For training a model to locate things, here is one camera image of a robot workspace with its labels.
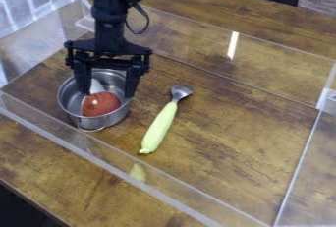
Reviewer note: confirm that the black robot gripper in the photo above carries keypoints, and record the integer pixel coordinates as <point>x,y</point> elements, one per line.
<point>109,43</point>

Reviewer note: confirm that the small silver pot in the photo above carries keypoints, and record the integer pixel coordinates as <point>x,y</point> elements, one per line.
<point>69,99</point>

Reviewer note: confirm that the spoon with yellow-green handle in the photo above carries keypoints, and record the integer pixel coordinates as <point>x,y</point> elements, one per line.
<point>160,125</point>

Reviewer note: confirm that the clear acrylic enclosure wall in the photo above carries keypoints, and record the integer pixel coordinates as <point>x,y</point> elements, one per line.
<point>246,157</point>

